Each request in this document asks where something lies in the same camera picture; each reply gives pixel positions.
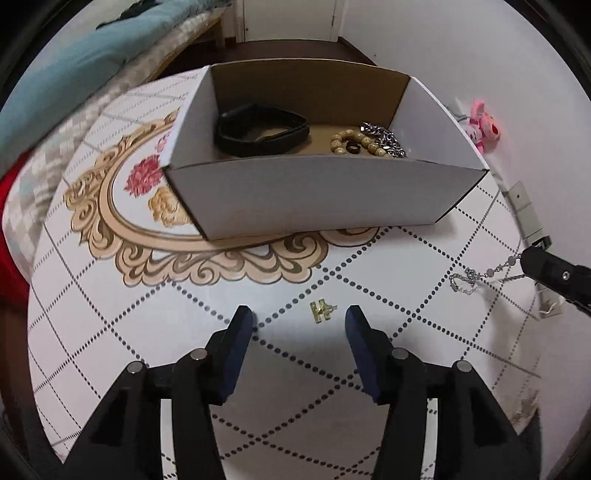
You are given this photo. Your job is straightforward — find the gold earring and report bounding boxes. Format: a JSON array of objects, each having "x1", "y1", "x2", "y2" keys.
[{"x1": 310, "y1": 299, "x2": 338, "y2": 324}]

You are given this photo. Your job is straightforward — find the thin silver necklace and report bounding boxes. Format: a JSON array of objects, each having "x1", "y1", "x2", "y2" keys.
[{"x1": 448, "y1": 256, "x2": 528, "y2": 297}]

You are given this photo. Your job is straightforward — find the silver chain bracelet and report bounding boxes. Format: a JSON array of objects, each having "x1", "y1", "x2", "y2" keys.
[{"x1": 359, "y1": 121, "x2": 409, "y2": 160}]

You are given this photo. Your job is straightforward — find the black smartwatch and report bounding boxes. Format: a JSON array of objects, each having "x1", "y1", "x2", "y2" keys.
[{"x1": 213, "y1": 103, "x2": 310, "y2": 158}]

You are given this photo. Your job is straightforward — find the beaded wooden bracelet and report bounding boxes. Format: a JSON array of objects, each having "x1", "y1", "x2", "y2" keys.
[{"x1": 328, "y1": 127, "x2": 392, "y2": 158}]

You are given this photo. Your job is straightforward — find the white power strip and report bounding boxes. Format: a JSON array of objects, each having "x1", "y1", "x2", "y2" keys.
[{"x1": 504, "y1": 181, "x2": 564, "y2": 318}]

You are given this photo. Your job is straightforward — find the patterned white tablecloth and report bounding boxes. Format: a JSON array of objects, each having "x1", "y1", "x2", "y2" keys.
[{"x1": 28, "y1": 70, "x2": 540, "y2": 479}]

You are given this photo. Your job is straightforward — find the pink plush toy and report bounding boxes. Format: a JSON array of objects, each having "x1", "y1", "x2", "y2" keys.
[{"x1": 463, "y1": 99, "x2": 501, "y2": 155}]

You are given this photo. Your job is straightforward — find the white cardboard box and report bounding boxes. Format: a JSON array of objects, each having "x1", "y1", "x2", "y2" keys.
[{"x1": 164, "y1": 59, "x2": 489, "y2": 241}]

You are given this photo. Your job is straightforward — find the red bed sheet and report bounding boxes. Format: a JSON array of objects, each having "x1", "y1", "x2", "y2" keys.
[{"x1": 1, "y1": 152, "x2": 29, "y2": 313}]

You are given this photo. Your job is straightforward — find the checkered bed mattress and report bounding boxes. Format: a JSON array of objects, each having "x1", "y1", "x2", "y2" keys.
[{"x1": 4, "y1": 7, "x2": 226, "y2": 283}]

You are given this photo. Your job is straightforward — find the teal blue duvet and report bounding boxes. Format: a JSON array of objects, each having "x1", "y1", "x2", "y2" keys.
[{"x1": 1, "y1": 1, "x2": 213, "y2": 171}]

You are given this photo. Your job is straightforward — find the white door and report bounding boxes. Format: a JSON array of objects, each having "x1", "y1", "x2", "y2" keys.
[{"x1": 235, "y1": 0, "x2": 346, "y2": 42}]

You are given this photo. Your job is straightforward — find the black clothing on bed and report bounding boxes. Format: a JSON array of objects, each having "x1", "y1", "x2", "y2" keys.
[{"x1": 96, "y1": 0, "x2": 160, "y2": 29}]

